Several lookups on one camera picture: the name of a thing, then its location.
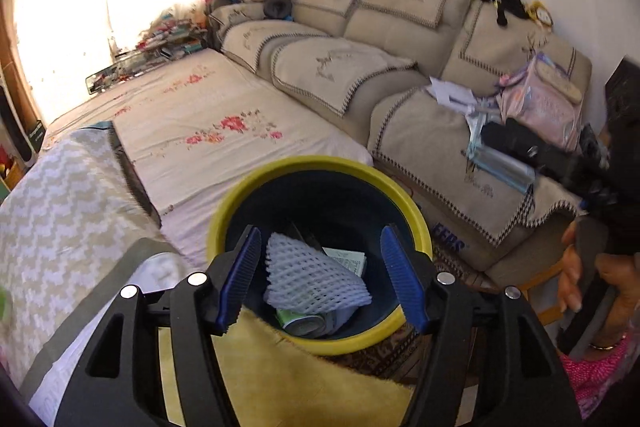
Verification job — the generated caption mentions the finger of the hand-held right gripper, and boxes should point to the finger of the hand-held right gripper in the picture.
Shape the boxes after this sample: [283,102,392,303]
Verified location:
[481,119,581,188]

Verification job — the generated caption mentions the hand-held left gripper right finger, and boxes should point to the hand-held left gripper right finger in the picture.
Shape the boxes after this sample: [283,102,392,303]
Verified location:
[380,226,583,427]

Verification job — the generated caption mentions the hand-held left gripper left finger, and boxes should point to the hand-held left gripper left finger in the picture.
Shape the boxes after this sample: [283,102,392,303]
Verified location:
[54,226,263,427]

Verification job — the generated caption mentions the white foam fruit net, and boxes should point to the white foam fruit net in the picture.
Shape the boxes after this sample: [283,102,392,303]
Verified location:
[262,232,373,315]

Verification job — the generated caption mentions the yellow-rimmed dark trash bin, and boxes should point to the yellow-rimmed dark trash bin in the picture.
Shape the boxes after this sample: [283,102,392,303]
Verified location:
[206,155,435,355]

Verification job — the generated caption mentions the person's right forearm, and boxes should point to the person's right forearm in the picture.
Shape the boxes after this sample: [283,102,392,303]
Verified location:
[557,312,640,420]

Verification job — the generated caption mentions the person's right hand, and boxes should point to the person's right hand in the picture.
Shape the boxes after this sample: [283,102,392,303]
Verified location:
[560,222,640,350]

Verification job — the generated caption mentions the blue plastic packet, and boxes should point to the blue plastic packet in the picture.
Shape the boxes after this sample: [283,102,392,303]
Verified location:
[467,139,537,196]

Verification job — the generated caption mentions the pink plastic bag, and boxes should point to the pink plastic bag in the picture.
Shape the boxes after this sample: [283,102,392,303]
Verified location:
[497,53,586,152]

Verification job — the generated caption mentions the white papers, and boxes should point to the white papers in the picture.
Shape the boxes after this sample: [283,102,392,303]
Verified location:
[425,77,483,118]

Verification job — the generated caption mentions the wooden stool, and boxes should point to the wooden stool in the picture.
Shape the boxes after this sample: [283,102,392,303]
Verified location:
[517,264,568,325]

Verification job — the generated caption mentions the black red plush toy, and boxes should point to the black red plush toy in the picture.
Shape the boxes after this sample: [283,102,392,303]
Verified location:
[495,0,531,26]

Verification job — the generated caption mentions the beige covered sofa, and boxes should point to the beige covered sofa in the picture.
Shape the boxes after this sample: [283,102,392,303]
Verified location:
[207,0,593,293]

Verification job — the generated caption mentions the cluttered glass shelf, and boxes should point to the cluttered glass shelf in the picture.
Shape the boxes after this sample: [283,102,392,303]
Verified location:
[85,19,208,95]

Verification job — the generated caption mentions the black storage crate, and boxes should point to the black storage crate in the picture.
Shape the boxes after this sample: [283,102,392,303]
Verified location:
[20,119,47,162]

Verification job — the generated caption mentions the dark round cushion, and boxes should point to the dark round cushion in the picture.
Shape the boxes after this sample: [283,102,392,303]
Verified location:
[264,0,293,20]

